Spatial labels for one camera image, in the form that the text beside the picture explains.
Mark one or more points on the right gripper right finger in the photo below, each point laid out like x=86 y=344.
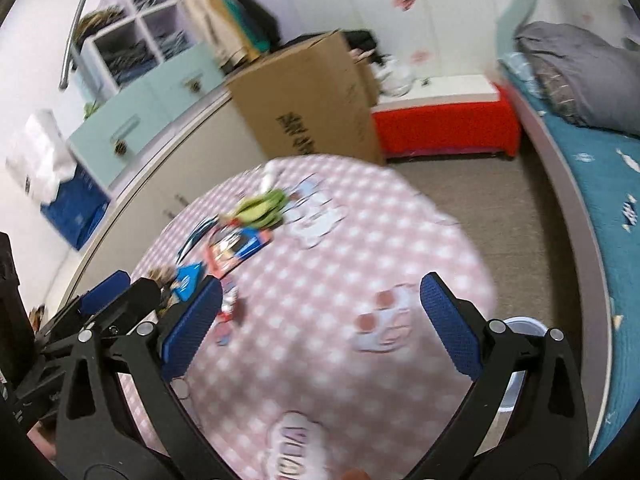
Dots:
x=547 y=434

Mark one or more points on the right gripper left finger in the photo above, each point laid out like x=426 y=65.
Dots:
x=119 y=417

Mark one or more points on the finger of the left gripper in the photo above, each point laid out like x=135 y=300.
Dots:
x=104 y=293
x=127 y=310

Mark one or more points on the blue chip bag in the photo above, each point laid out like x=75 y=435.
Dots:
x=186 y=281

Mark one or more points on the blue white sachet strip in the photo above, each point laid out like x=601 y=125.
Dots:
x=195 y=236

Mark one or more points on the orange blue snack packet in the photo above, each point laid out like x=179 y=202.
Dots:
x=229 y=247

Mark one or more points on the green felt leaves toy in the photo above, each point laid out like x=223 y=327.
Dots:
x=262 y=211

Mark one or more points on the white eye drop bottle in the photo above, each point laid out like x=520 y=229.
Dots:
x=269 y=180

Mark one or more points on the person's right hand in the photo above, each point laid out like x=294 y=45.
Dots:
x=355 y=474

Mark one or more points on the beige low cupboard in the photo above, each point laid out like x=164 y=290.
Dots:
x=206 y=146

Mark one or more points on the blue shopping bag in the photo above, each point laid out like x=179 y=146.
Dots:
x=78 y=209

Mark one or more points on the mint drawer cabinet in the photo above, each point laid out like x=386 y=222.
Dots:
x=111 y=138

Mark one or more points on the pink checkered round tablecloth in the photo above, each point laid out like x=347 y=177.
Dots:
x=335 y=365

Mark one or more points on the lilac shelf unit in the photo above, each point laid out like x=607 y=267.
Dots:
x=122 y=40

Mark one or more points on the large cardboard box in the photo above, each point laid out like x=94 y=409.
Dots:
x=308 y=99

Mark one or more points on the teal candy-print bed mattress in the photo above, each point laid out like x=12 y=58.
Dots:
x=595 y=178

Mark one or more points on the hanging jackets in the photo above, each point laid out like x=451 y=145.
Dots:
x=237 y=31

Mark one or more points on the red storage bench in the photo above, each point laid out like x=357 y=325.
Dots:
x=457 y=128

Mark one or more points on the white plastic bag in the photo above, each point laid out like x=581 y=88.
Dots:
x=393 y=77

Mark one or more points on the black clothes pile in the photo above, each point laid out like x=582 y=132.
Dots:
x=364 y=41

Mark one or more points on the grey folded duvet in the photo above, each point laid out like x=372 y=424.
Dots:
x=586 y=80

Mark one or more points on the pink butterfly wall sticker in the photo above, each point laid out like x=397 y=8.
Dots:
x=403 y=5

